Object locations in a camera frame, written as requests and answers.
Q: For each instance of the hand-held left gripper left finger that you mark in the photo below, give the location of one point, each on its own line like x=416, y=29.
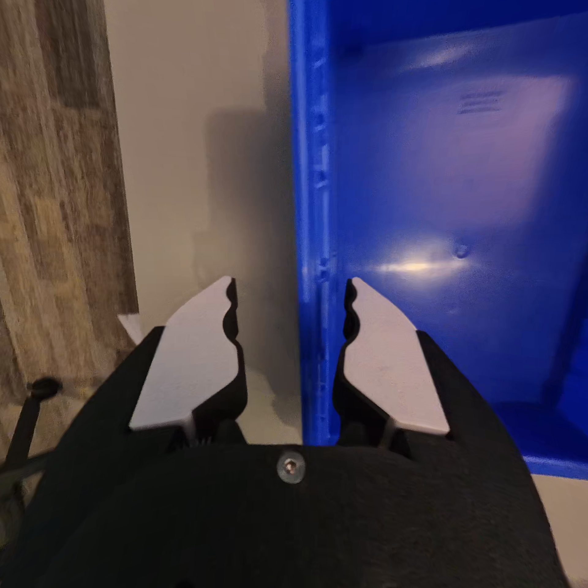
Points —
x=188, y=372

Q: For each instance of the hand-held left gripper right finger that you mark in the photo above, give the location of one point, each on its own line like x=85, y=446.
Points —
x=395, y=376

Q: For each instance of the blue plastic bin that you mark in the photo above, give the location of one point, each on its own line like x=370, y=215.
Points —
x=459, y=183

